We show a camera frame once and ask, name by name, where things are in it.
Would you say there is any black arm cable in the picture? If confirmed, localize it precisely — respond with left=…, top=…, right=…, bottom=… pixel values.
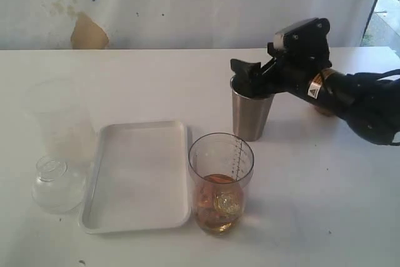
left=349, top=68, right=400, bottom=85

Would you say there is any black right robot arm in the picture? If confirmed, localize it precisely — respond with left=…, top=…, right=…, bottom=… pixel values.
left=230, top=18, right=399, bottom=146

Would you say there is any white plastic tray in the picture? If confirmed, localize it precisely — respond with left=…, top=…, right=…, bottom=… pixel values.
left=79, top=121, right=191, bottom=234

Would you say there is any steel metal cup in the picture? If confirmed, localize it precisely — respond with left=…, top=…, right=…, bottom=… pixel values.
left=230, top=76, right=274, bottom=142

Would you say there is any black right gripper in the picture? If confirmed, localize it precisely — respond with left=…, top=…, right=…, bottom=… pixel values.
left=230, top=18, right=332, bottom=98

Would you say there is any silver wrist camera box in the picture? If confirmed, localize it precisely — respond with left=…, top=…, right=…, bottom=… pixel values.
left=267, top=18, right=318, bottom=55

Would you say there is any clear glass jar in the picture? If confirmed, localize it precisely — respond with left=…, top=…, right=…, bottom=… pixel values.
left=32, top=156, right=86, bottom=214

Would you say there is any brown wooden cup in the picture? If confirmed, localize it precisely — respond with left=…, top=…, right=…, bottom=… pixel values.
left=314, top=106, right=334, bottom=118

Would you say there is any clear measuring cylinder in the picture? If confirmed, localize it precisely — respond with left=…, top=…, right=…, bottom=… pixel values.
left=188, top=133, right=254, bottom=236

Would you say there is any frosted plastic container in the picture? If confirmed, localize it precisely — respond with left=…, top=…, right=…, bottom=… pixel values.
left=23, top=78, right=96, bottom=166

